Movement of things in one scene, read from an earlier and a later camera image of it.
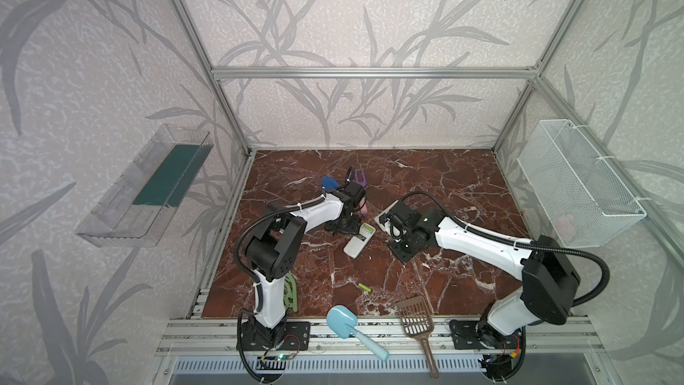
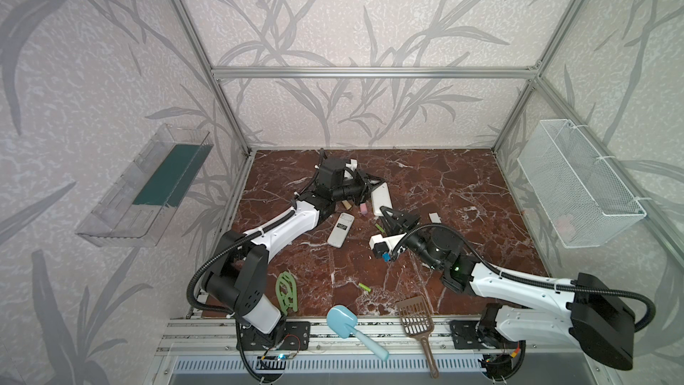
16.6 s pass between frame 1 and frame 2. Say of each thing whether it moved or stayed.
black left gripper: moved
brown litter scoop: stayed
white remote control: moved
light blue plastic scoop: stayed
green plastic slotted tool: stayed
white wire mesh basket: stayed
